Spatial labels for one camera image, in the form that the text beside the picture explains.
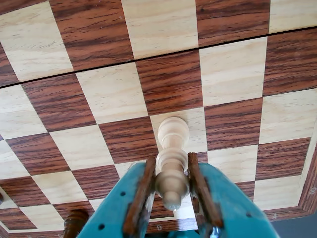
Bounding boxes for dark brown chess rook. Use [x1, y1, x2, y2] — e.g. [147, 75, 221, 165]
[63, 209, 90, 238]

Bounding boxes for wooden folding chessboard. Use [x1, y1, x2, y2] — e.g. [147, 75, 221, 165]
[0, 0, 317, 238]

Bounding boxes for cream chess bishop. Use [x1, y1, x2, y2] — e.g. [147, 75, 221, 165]
[154, 117, 191, 212]

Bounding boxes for teal gripper finger with brown pad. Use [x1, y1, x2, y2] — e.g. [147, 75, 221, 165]
[187, 152, 279, 238]
[78, 156, 157, 238]

